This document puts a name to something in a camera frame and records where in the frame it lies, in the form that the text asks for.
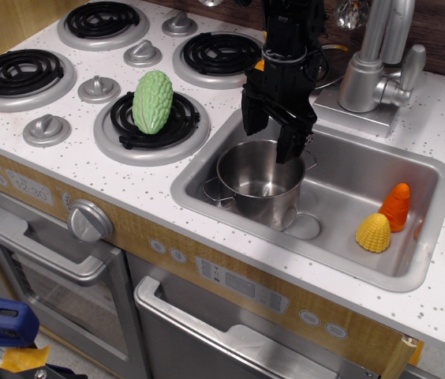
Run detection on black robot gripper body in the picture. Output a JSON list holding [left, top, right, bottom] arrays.
[[244, 49, 318, 128]]

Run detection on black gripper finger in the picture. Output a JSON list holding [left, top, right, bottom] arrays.
[[241, 88, 268, 136], [276, 123, 313, 163]]

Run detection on stainless steel pot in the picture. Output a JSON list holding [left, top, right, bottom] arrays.
[[202, 140, 317, 231]]

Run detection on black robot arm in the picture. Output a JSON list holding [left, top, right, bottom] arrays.
[[241, 1, 327, 163]]

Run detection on stainless steel sink basin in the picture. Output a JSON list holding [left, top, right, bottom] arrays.
[[171, 111, 445, 292]]

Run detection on silver plate behind gripper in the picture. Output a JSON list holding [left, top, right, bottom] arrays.
[[315, 43, 353, 90]]

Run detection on back right black burner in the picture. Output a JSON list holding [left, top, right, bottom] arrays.
[[172, 32, 262, 90]]

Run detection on black burner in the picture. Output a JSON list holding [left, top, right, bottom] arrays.
[[93, 92, 211, 167], [0, 49, 77, 113], [57, 1, 149, 51], [172, 32, 262, 90]]

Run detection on front right black burner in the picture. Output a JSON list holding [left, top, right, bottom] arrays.
[[93, 92, 211, 167]]

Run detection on silver toy faucet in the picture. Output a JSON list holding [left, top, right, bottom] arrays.
[[313, 0, 427, 137]]

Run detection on clear crystal knob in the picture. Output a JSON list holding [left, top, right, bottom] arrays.
[[333, 0, 369, 31]]

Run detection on green bitter melon toy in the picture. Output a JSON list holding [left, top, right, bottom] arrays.
[[132, 70, 174, 135]]

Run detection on silver stove knob back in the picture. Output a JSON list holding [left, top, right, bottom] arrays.
[[162, 11, 198, 37]]

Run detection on silver stove knob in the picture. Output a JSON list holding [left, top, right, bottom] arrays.
[[162, 11, 198, 37], [77, 75, 121, 104], [123, 39, 163, 68], [22, 114, 72, 148]]

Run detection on yellow corn toy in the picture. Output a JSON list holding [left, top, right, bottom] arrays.
[[355, 213, 391, 253]]

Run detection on orange carrot toy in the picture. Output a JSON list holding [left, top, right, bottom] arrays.
[[378, 182, 410, 232]]

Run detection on silver stove knob centre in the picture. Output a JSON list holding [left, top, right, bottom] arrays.
[[123, 39, 163, 68]]

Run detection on dishwasher control panel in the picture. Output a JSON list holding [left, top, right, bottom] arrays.
[[195, 257, 290, 314]]

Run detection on silver stove knob middle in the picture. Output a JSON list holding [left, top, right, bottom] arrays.
[[77, 75, 121, 104]]

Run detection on back left black burner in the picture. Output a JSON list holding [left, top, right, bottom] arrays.
[[57, 1, 149, 51]]

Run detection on silver oven dial right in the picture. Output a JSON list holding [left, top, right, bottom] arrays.
[[67, 199, 114, 242]]

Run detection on silver stove knob front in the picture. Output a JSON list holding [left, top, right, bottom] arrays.
[[22, 114, 72, 148]]

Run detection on silver dishwasher door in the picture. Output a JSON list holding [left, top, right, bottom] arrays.
[[127, 254, 378, 378]]

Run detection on digital clock panel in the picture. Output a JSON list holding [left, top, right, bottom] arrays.
[[6, 169, 54, 205]]

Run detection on front left black burner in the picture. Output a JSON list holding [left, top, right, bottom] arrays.
[[0, 49, 77, 113]]

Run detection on silver oven door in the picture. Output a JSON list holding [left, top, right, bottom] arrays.
[[0, 193, 150, 378]]

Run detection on blue clamp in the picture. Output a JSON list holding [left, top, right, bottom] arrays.
[[0, 298, 40, 347]]

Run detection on yellow tape piece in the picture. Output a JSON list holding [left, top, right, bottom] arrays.
[[0, 346, 50, 373]]

